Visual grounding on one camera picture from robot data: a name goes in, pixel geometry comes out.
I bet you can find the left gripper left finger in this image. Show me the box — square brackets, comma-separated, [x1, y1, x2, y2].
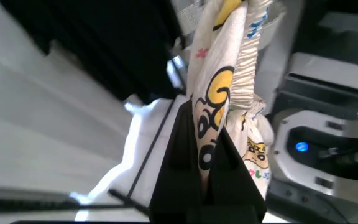
[149, 100, 204, 222]

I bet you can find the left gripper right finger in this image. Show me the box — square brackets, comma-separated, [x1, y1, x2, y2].
[204, 126, 267, 222]

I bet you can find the cream printed garment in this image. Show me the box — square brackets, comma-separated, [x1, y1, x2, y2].
[186, 0, 275, 200]

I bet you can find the black clothes rack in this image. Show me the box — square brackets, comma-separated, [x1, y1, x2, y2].
[0, 99, 176, 216]

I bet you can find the white curtain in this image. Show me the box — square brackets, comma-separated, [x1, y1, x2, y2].
[0, 0, 142, 194]

